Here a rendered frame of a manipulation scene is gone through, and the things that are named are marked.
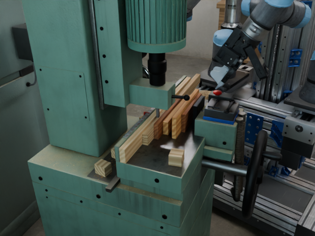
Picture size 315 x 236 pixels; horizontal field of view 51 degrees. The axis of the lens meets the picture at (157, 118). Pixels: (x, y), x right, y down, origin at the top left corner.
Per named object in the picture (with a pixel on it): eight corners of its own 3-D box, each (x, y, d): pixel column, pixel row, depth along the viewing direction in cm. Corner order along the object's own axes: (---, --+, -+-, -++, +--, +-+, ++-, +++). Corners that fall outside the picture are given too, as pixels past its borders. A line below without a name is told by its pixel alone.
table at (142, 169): (213, 204, 91) (214, 188, 88) (116, 177, 102) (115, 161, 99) (251, 110, 140) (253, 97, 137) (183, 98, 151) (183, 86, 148)
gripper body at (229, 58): (218, 53, 111) (239, 22, 103) (239, 68, 110) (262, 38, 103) (212, 60, 104) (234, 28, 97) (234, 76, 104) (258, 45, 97)
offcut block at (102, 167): (102, 167, 113) (101, 158, 111) (112, 171, 111) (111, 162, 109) (95, 173, 111) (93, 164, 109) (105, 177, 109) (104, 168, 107)
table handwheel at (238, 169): (266, 165, 126) (251, 236, 109) (215, 153, 133) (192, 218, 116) (275, 112, 105) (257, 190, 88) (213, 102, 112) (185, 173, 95)
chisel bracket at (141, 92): (168, 114, 107) (168, 90, 102) (129, 107, 112) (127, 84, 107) (176, 105, 112) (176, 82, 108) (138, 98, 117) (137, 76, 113)
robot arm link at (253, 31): (272, 27, 100) (268, 33, 94) (262, 39, 103) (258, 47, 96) (251, 12, 101) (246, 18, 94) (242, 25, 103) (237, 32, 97)
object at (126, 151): (125, 164, 98) (124, 150, 96) (119, 162, 99) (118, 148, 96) (190, 87, 146) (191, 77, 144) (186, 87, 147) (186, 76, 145)
